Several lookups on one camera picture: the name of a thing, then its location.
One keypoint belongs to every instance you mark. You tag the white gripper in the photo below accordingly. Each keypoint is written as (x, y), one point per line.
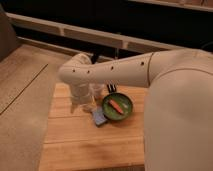
(80, 94)

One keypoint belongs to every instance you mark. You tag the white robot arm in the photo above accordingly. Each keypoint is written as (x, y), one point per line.
(178, 109)

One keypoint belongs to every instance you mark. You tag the clear plastic cup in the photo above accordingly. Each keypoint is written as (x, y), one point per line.
(97, 90)

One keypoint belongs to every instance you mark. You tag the orange carrot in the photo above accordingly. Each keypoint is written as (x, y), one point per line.
(116, 106)

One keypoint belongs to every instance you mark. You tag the black striped utensil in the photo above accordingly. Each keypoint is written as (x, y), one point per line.
(111, 88)

